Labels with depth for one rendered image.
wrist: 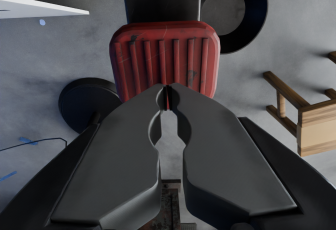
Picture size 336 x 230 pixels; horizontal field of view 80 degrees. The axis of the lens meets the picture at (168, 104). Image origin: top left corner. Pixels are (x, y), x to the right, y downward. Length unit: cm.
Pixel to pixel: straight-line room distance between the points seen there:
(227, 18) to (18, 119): 115
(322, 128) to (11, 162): 164
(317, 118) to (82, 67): 97
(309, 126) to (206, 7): 59
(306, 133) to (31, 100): 123
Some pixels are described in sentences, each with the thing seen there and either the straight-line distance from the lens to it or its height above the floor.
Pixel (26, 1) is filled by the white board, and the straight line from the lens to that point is 58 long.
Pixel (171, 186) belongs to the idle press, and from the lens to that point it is 149.
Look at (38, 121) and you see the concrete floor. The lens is 129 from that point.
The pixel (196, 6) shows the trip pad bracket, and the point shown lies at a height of 71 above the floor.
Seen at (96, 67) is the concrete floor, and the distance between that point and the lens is 100.
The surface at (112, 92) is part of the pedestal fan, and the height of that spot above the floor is 3.
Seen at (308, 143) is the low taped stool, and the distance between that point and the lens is 95.
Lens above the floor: 88
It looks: 57 degrees down
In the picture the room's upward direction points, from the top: 177 degrees clockwise
